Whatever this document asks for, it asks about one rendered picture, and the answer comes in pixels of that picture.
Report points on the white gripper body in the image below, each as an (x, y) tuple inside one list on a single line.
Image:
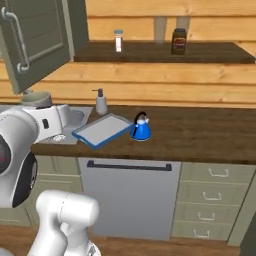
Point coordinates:
[(63, 116)]

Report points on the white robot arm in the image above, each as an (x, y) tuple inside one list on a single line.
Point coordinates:
[(20, 140)]

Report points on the blue rimmed grey tray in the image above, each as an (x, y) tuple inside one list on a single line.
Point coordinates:
[(101, 130)]

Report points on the green sink cabinet front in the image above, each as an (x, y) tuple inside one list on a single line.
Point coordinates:
[(58, 176)]

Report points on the green cabinet door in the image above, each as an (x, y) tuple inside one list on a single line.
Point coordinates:
[(40, 30)]

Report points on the green cabinet side panel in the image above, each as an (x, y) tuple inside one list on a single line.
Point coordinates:
[(241, 213)]

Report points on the grey steel sink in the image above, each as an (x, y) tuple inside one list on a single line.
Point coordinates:
[(78, 116)]

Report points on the grey soap dispenser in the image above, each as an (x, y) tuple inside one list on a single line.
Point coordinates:
[(101, 105)]

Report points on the clear shaker with grey lid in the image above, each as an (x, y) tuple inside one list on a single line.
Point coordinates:
[(118, 41)]

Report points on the grey dishwasher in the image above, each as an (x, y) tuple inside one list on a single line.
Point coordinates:
[(130, 203)]

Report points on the dark wooden shelf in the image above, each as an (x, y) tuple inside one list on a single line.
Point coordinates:
[(160, 53)]

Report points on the dark brown jar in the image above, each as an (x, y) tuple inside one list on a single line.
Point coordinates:
[(179, 41)]

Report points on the green drawer front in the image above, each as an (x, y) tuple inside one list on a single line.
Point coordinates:
[(233, 193), (196, 172), (181, 230), (186, 213)]

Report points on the green wall cabinet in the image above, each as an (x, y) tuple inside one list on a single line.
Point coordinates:
[(79, 26)]

